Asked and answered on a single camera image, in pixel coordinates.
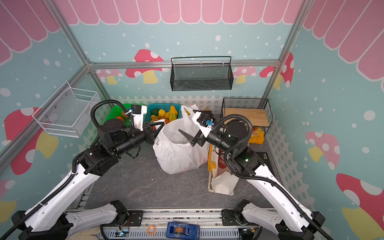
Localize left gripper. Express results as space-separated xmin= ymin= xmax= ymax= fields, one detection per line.
xmin=112 ymin=121 xmax=165 ymax=157

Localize white plastic grocery bag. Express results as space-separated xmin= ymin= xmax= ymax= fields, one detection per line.
xmin=153 ymin=105 xmax=210 ymax=175

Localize red soda can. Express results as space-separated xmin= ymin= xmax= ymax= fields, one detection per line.
xmin=218 ymin=151 xmax=227 ymax=169

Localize white tote bag yellow handles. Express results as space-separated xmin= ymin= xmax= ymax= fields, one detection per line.
xmin=208 ymin=145 xmax=239 ymax=196

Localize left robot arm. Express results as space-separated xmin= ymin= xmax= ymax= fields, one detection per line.
xmin=1 ymin=100 xmax=166 ymax=240

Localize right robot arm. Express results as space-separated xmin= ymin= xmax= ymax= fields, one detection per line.
xmin=180 ymin=110 xmax=331 ymax=240

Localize yellow lemon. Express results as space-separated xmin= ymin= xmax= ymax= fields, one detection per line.
xmin=158 ymin=109 xmax=166 ymax=117

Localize teal plastic basket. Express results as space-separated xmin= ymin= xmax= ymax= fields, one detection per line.
xmin=144 ymin=103 xmax=182 ymax=122

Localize yellow pear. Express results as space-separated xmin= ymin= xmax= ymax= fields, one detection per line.
xmin=169 ymin=105 xmax=179 ymax=116

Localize green plastic basket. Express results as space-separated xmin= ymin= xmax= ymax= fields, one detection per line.
xmin=105 ymin=105 xmax=130 ymax=127

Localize yellow snack package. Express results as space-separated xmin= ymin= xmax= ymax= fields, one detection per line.
xmin=249 ymin=127 xmax=265 ymax=145

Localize black flat box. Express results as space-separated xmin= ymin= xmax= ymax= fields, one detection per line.
xmin=257 ymin=152 xmax=271 ymax=164

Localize black mesh wall basket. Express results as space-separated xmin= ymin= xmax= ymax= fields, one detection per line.
xmin=170 ymin=56 xmax=234 ymax=92

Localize black wire shelf wooden board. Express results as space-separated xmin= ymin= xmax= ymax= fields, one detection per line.
xmin=221 ymin=97 xmax=273 ymax=132

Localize white wire wall basket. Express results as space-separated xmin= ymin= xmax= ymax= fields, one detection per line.
xmin=33 ymin=82 xmax=100 ymax=138

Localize blue device on rail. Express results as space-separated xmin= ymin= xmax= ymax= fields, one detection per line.
xmin=166 ymin=222 xmax=201 ymax=240

